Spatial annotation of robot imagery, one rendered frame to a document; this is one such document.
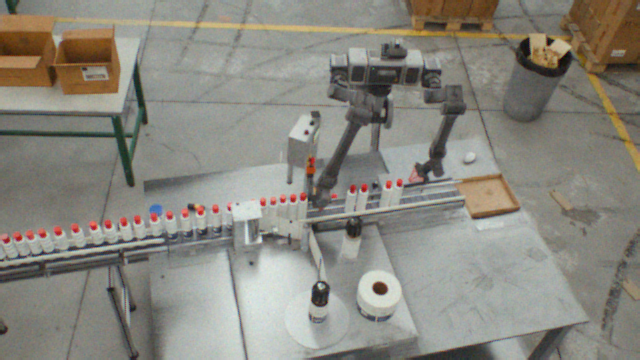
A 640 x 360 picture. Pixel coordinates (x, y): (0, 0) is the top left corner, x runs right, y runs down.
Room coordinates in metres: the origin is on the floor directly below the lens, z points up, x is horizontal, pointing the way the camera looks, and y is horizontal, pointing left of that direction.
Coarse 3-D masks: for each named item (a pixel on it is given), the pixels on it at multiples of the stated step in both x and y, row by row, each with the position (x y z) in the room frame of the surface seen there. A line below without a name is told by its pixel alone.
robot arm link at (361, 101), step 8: (328, 88) 2.44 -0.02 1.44; (336, 88) 2.38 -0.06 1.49; (328, 96) 2.39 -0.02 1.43; (336, 96) 2.35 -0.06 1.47; (344, 96) 2.28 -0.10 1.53; (352, 96) 2.20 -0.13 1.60; (360, 96) 2.13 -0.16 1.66; (368, 96) 2.15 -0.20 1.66; (352, 104) 2.12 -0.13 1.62; (360, 104) 2.10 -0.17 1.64; (368, 104) 2.12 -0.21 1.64; (360, 112) 2.07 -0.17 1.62; (368, 112) 2.08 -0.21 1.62
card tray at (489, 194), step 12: (456, 180) 2.43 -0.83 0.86; (468, 180) 2.45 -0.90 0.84; (480, 180) 2.47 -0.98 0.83; (492, 180) 2.48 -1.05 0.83; (504, 180) 2.47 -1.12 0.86; (468, 192) 2.37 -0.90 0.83; (480, 192) 2.38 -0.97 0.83; (492, 192) 2.39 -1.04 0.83; (504, 192) 2.40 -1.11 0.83; (468, 204) 2.27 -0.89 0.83; (480, 204) 2.28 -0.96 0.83; (492, 204) 2.29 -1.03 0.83; (504, 204) 2.30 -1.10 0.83; (516, 204) 2.31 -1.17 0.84
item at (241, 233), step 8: (232, 216) 1.80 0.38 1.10; (232, 224) 1.82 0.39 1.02; (240, 224) 1.75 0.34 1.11; (248, 224) 1.81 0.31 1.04; (256, 224) 1.80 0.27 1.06; (232, 232) 1.82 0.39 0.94; (240, 232) 1.75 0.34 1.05; (248, 232) 1.81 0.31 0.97; (256, 232) 1.80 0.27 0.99; (240, 240) 1.75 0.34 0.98; (248, 240) 1.78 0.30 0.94; (256, 240) 1.79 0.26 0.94; (240, 248) 1.75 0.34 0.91; (248, 248) 1.76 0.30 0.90
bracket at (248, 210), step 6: (234, 204) 1.84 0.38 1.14; (240, 204) 1.85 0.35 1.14; (246, 204) 1.85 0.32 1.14; (252, 204) 1.86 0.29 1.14; (258, 204) 1.86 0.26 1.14; (234, 210) 1.81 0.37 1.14; (240, 210) 1.81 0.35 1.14; (246, 210) 1.81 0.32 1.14; (252, 210) 1.82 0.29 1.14; (258, 210) 1.82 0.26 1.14; (234, 216) 1.77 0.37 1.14; (240, 216) 1.77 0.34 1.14; (246, 216) 1.78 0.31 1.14; (252, 216) 1.78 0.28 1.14; (258, 216) 1.79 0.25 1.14
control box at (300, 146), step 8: (304, 120) 2.14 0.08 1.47; (296, 128) 2.08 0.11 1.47; (304, 128) 2.08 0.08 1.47; (312, 128) 2.09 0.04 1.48; (296, 136) 2.02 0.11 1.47; (304, 136) 2.03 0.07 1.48; (312, 136) 2.05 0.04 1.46; (296, 144) 2.01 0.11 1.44; (304, 144) 2.00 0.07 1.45; (312, 144) 2.06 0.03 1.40; (288, 152) 2.02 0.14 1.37; (296, 152) 2.01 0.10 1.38; (304, 152) 2.00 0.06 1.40; (312, 152) 2.07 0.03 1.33; (288, 160) 2.02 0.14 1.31; (296, 160) 2.01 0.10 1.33; (304, 160) 2.00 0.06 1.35; (304, 168) 1.99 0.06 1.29
